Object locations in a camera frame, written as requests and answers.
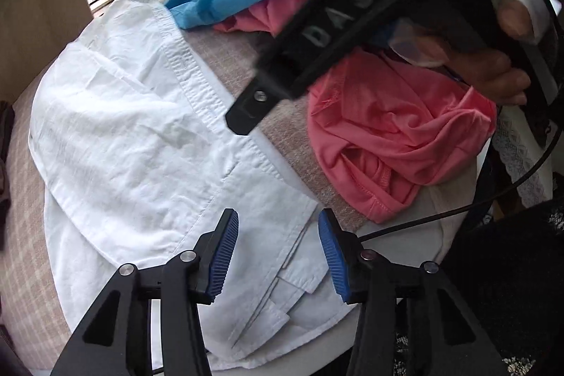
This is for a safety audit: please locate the large light wooden board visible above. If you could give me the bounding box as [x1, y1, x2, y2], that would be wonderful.
[0, 0, 95, 104]

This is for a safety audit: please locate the pink plaid mat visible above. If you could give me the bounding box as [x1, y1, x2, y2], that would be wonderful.
[0, 24, 366, 372]

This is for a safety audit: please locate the white shirt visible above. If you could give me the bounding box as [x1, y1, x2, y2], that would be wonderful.
[29, 0, 366, 372]

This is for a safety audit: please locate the pink garment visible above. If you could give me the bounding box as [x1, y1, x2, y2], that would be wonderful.
[214, 0, 498, 224]

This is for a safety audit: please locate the person's black knit sweater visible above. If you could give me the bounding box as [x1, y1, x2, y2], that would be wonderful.
[441, 200, 564, 376]

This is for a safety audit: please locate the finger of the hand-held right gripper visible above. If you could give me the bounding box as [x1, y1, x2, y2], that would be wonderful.
[226, 70, 294, 136]

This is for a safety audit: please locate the person's right hand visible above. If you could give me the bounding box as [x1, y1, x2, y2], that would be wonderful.
[390, 0, 547, 106]

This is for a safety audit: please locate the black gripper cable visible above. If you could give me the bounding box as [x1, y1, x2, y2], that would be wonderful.
[359, 107, 560, 242]

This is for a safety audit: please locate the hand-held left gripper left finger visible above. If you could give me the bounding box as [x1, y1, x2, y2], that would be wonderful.
[50, 208, 240, 376]

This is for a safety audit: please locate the brown folded cloth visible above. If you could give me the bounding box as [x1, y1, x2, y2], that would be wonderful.
[0, 100, 16, 249]

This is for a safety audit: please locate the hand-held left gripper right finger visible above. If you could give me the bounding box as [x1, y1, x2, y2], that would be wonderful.
[317, 208, 507, 376]

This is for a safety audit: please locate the cream lace cloth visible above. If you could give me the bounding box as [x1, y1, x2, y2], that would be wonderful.
[491, 107, 553, 209]

